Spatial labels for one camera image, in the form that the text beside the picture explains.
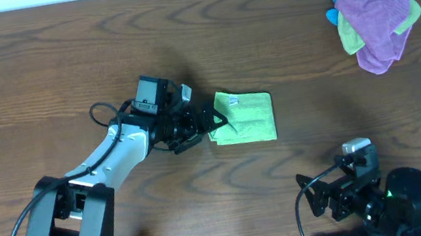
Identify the green microfiber cloth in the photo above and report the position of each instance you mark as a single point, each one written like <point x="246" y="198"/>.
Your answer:
<point x="250" y="118"/>

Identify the blue cloth in pile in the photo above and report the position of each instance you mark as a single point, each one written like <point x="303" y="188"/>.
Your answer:
<point x="332" y="15"/>

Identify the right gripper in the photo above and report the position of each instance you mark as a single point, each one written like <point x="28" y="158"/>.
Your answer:
<point x="341" y="193"/>

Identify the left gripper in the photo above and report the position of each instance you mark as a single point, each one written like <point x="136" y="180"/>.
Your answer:
<point x="198" y="122"/>

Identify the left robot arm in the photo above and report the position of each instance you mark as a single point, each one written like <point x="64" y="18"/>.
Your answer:
<point x="82" y="202"/>

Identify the purple cloth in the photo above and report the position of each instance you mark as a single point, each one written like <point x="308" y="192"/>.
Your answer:
<point x="379" y="24"/>

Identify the green cloth in pile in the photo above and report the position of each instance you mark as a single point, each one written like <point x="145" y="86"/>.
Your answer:
<point x="351" y="42"/>

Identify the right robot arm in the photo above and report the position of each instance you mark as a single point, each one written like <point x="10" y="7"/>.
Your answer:
<point x="398" y="213"/>

